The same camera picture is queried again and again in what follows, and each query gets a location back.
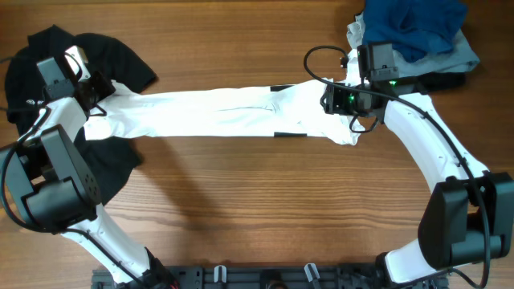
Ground white t-shirt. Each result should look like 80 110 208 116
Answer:
84 79 364 145

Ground right black cable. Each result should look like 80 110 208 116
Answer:
303 45 493 289

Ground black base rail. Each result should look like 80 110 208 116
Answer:
91 263 449 289

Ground black cable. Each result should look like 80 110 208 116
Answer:
303 45 493 289
0 51 149 289

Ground light grey-blue folded shirt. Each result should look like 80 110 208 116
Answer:
346 11 481 79

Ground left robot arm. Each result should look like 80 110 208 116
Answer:
1 52 179 288

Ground black folded shirt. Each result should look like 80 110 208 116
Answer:
417 72 467 94

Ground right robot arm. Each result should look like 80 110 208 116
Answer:
320 43 513 288

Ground left black cable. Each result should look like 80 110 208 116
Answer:
0 51 149 289

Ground black t-shirt with logo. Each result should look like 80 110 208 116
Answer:
5 26 157 205

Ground dark blue folded shirt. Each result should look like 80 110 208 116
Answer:
362 0 467 63

